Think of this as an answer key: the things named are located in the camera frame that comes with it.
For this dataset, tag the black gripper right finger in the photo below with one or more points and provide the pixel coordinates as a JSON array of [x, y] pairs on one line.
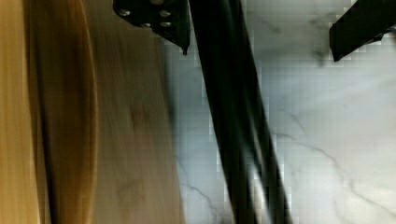
[[367, 21]]

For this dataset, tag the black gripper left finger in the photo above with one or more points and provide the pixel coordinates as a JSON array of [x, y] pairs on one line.
[[169, 19]]

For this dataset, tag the wooden drawer cabinet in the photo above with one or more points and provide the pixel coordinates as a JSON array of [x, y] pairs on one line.
[[85, 131]]

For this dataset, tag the black drawer handle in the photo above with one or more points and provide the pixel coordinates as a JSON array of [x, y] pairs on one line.
[[246, 149]]

